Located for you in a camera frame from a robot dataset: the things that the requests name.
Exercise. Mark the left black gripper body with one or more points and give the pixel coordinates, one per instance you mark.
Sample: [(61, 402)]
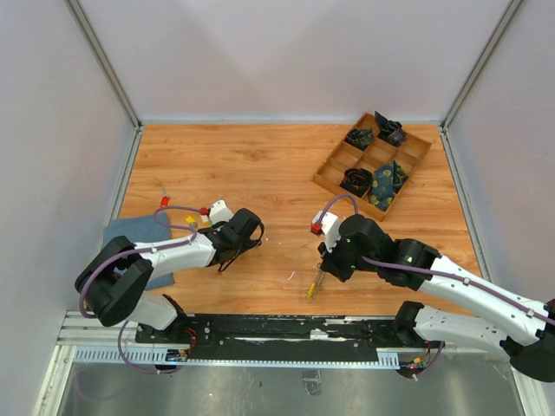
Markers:
[(246, 243)]

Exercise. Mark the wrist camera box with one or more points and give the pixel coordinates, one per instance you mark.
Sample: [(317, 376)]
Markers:
[(326, 224), (219, 211)]

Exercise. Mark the large keyring with yellow handle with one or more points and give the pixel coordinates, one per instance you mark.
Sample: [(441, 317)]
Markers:
[(316, 285)]

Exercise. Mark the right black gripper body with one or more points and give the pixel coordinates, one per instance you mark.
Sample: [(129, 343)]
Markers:
[(343, 262)]

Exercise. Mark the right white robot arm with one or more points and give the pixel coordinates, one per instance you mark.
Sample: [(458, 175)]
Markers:
[(497, 320)]

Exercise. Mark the wooden compartment tray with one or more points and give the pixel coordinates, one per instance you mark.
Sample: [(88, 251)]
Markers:
[(329, 175)]

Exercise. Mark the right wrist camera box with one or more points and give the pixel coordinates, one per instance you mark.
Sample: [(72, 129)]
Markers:
[(326, 224)]

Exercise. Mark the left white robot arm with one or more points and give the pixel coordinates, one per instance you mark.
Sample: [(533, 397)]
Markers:
[(113, 287)]

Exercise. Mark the key with yellow tag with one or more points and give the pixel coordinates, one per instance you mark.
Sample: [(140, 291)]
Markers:
[(192, 222)]

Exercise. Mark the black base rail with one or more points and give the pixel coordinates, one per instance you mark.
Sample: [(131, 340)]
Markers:
[(282, 339)]

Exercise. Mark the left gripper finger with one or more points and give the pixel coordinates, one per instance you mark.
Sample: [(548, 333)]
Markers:
[(226, 264), (244, 244)]

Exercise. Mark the blue yellow leaf tie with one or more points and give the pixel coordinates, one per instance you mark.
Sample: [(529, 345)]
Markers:
[(388, 180)]

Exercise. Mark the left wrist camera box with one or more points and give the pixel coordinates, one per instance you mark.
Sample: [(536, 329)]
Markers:
[(219, 211)]

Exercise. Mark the black orange rolled tie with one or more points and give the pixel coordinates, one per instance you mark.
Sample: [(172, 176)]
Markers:
[(357, 181)]

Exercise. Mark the key with red tag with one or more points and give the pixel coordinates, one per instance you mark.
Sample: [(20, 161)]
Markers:
[(165, 198)]

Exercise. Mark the dark rolled tie top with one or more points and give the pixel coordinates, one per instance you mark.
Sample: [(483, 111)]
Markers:
[(389, 130)]

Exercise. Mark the green patterned rolled tie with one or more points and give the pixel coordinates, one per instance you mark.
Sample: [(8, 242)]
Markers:
[(360, 138)]

